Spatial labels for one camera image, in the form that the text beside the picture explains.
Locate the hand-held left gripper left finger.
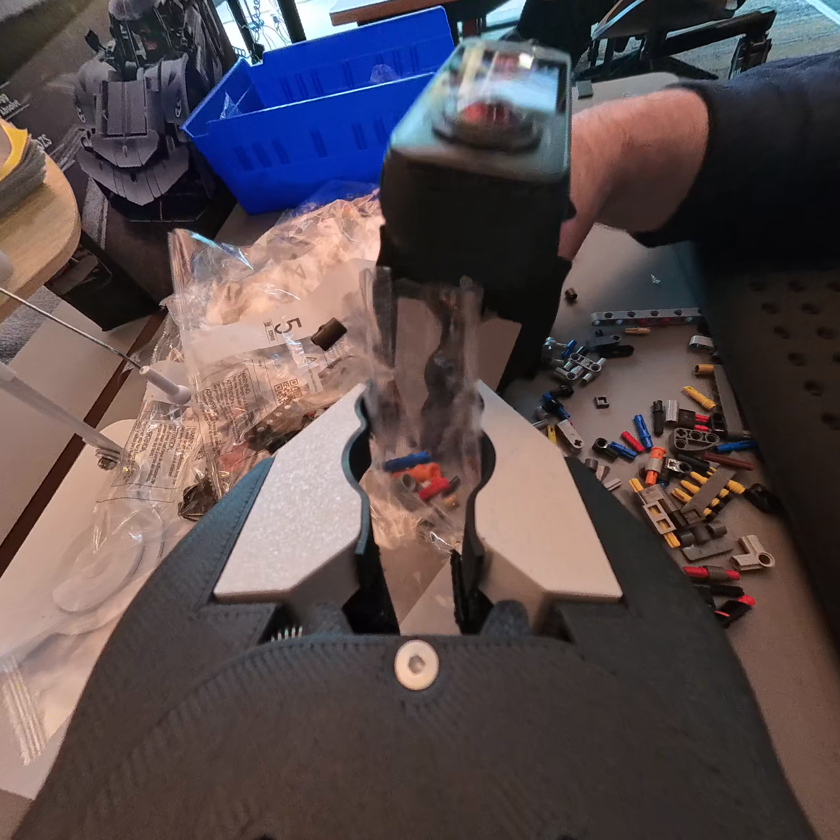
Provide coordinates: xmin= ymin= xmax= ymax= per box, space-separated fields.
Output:
xmin=213 ymin=382 xmax=376 ymax=634

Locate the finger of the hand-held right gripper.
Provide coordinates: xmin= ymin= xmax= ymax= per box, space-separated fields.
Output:
xmin=451 ymin=307 xmax=521 ymax=429
xmin=392 ymin=277 xmax=455 ymax=422

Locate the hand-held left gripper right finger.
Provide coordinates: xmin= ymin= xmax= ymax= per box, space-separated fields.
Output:
xmin=451 ymin=379 xmax=623 ymax=634

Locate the small clear lego bag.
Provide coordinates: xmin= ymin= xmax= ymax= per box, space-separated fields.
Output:
xmin=357 ymin=266 xmax=501 ymax=550

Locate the person's right forearm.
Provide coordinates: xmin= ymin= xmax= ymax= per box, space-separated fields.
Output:
xmin=633 ymin=56 xmax=840 ymax=252

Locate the light grey lego connector cluster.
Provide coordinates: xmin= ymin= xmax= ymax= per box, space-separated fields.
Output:
xmin=541 ymin=338 xmax=609 ymax=385

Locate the crumpled clear lego bag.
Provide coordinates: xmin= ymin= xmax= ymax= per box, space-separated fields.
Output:
xmin=249 ymin=190 xmax=388 ymax=278

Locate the pile of loose lego pieces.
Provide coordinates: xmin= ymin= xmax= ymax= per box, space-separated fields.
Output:
xmin=532 ymin=282 xmax=788 ymax=632

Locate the long light grey lego beam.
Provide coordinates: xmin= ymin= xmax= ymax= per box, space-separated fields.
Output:
xmin=591 ymin=307 xmax=702 ymax=328

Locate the dark lego set box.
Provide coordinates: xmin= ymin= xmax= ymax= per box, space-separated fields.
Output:
xmin=0 ymin=0 xmax=238 ymax=333

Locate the person's right hand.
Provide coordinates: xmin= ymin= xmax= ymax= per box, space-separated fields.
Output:
xmin=556 ymin=87 xmax=711 ymax=261

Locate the clear bag with warning print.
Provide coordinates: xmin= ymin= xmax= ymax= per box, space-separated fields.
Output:
xmin=92 ymin=387 xmax=277 ymax=527

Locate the blue storage bin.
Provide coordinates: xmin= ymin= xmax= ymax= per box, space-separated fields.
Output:
xmin=182 ymin=72 xmax=437 ymax=215
xmin=249 ymin=7 xmax=455 ymax=107

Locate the brown office desk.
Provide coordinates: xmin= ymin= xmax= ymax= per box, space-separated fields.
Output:
xmin=330 ymin=0 xmax=475 ymax=28

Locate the flat serrated clear bag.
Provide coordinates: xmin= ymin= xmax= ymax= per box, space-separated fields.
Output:
xmin=0 ymin=512 xmax=173 ymax=770

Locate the wooden book stand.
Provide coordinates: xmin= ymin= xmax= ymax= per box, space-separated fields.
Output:
xmin=0 ymin=125 xmax=194 ymax=614

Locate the yellow-edged instruction booklet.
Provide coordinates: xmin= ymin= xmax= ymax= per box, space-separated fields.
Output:
xmin=0 ymin=125 xmax=48 ymax=215

